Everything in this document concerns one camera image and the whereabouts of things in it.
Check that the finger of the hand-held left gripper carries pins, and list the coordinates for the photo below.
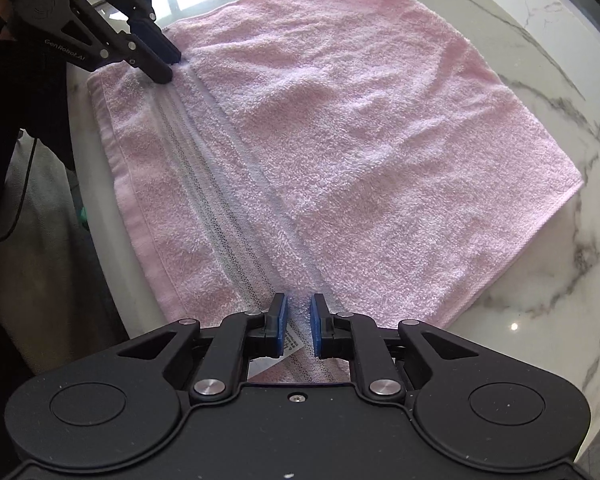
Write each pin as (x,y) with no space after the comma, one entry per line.
(157,40)
(150,62)

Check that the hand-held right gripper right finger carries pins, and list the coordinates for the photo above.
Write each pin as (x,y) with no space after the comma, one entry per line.
(317,330)

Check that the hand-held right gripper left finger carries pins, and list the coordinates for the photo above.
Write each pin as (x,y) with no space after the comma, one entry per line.
(280,327)

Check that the pink striped towel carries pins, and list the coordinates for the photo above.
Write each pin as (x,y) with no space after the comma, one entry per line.
(355,135)

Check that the small green object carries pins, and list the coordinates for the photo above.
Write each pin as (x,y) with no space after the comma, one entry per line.
(83,216)

